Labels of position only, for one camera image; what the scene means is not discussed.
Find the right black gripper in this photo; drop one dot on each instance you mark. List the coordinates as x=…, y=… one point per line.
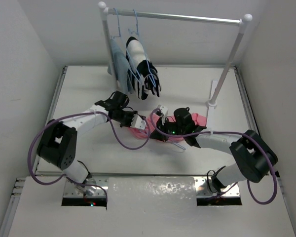
x=162, y=128

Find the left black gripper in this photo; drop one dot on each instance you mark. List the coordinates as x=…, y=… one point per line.
x=128, y=125

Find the pink t shirt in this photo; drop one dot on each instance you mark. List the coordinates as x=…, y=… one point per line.
x=197, y=118

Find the blue wire hanger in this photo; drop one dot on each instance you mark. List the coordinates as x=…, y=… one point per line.
x=169, y=141

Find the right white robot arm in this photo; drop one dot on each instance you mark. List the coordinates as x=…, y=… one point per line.
x=253, y=158

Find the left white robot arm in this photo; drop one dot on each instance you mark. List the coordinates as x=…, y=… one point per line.
x=58, y=142

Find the blue hanger with striped garment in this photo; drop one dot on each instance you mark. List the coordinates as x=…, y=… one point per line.
x=138, y=29

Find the light blue hanging garment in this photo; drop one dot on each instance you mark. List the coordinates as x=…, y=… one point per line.
x=122, y=69

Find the black and white hanging garment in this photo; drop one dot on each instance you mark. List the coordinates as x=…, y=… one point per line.
x=143, y=94

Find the white clothes rack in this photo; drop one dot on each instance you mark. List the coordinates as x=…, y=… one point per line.
x=216, y=84

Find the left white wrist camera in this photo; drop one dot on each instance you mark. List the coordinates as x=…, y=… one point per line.
x=138, y=122

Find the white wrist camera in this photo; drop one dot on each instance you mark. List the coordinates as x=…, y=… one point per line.
x=162, y=112
x=138, y=122

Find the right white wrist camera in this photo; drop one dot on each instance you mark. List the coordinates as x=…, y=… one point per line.
x=162, y=112

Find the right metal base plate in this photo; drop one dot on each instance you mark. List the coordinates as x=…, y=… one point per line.
x=203, y=191

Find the metal base plate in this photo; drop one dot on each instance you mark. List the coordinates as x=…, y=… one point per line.
x=203, y=191
x=96, y=190

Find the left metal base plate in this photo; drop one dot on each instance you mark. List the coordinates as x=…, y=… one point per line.
x=96, y=190

